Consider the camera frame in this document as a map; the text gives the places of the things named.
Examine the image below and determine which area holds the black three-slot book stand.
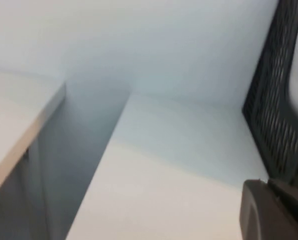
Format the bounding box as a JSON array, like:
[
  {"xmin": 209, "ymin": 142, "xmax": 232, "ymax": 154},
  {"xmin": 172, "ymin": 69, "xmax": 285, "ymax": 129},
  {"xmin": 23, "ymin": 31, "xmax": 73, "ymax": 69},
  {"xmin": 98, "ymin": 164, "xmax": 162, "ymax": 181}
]
[{"xmin": 242, "ymin": 0, "xmax": 298, "ymax": 185}]

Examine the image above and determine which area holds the white side table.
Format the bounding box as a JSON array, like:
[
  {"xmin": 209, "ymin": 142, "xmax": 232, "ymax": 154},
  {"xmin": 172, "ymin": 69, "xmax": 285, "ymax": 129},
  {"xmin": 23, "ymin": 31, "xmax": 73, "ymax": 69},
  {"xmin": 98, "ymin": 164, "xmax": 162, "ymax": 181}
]
[{"xmin": 0, "ymin": 71, "xmax": 66, "ymax": 240}]

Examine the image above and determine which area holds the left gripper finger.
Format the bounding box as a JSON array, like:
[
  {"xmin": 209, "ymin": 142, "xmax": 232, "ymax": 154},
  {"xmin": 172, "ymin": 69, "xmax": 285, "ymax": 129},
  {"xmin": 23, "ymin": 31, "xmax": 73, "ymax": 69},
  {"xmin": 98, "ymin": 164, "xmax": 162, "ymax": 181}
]
[{"xmin": 240, "ymin": 178, "xmax": 298, "ymax": 240}]

